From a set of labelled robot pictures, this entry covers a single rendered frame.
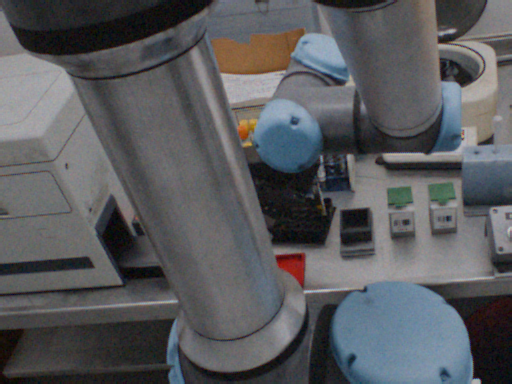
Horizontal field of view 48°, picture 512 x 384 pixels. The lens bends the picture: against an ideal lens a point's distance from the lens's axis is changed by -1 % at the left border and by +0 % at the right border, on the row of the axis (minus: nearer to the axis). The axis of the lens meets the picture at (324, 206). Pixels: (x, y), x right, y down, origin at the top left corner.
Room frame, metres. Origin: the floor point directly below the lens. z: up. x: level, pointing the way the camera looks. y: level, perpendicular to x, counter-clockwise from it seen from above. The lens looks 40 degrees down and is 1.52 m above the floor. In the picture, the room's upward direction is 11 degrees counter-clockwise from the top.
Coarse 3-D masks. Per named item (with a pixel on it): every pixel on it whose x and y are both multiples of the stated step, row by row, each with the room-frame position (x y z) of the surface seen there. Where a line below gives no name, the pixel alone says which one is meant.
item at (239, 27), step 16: (224, 0) 1.27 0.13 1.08; (240, 0) 1.26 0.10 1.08; (256, 0) 1.25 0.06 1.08; (272, 0) 1.24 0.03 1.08; (288, 0) 1.23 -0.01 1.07; (304, 0) 1.22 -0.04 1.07; (224, 16) 1.26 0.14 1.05; (240, 16) 1.26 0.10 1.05; (256, 16) 1.25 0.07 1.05; (272, 16) 1.24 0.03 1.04; (288, 16) 1.23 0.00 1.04; (304, 16) 1.22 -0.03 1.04; (224, 32) 1.26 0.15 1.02; (240, 32) 1.25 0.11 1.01; (256, 32) 1.24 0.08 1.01; (272, 32) 1.24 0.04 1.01; (320, 32) 1.22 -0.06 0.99
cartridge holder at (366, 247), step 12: (348, 216) 0.70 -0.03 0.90; (360, 216) 0.70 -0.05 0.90; (372, 216) 0.71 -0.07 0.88; (348, 228) 0.69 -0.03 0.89; (360, 228) 0.68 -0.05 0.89; (372, 228) 0.67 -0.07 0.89; (348, 240) 0.65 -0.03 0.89; (360, 240) 0.65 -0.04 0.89; (372, 240) 0.65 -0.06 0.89; (348, 252) 0.64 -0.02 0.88; (360, 252) 0.63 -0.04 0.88; (372, 252) 0.63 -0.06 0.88
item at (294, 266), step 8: (280, 256) 0.66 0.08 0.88; (288, 256) 0.66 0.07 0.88; (296, 256) 0.65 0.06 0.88; (304, 256) 0.65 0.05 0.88; (280, 264) 0.65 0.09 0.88; (288, 264) 0.64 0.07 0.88; (296, 264) 0.64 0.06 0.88; (304, 264) 0.63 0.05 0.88; (288, 272) 0.62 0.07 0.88; (296, 272) 0.62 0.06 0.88
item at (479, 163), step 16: (464, 160) 0.69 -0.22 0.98; (480, 160) 0.69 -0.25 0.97; (496, 160) 0.68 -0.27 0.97; (464, 176) 0.69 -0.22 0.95; (480, 176) 0.69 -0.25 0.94; (496, 176) 0.68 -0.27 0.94; (464, 192) 0.69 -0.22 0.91; (480, 192) 0.68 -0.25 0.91; (496, 192) 0.68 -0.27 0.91; (464, 208) 0.68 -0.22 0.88; (480, 208) 0.68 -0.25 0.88
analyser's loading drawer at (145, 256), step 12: (108, 240) 0.74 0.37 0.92; (120, 240) 0.73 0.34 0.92; (132, 240) 0.73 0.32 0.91; (144, 240) 0.72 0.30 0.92; (120, 252) 0.70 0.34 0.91; (132, 252) 0.70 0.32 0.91; (144, 252) 0.69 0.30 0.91; (120, 264) 0.67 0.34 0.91; (132, 264) 0.67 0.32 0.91; (144, 264) 0.67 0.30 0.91; (156, 264) 0.66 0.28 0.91
